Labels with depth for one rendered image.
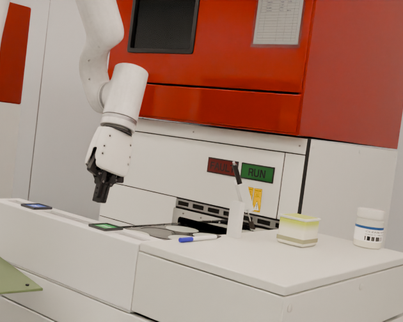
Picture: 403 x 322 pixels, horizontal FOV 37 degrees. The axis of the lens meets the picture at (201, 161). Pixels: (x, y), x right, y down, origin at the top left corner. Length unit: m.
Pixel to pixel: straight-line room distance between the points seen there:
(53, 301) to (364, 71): 1.19
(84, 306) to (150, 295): 0.20
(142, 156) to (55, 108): 2.87
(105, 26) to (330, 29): 0.69
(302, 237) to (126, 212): 0.90
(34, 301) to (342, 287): 0.72
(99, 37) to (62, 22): 3.61
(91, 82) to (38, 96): 3.63
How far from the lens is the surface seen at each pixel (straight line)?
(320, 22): 1.75
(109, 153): 1.39
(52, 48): 5.06
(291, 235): 1.43
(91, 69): 1.49
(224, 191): 1.87
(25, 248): 1.54
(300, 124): 1.69
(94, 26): 1.41
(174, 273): 1.18
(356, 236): 1.58
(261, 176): 1.79
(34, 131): 5.14
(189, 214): 1.95
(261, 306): 1.07
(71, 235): 1.40
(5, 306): 1.62
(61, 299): 1.44
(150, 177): 2.08
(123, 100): 1.42
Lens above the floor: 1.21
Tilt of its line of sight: 3 degrees down
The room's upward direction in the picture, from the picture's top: 7 degrees clockwise
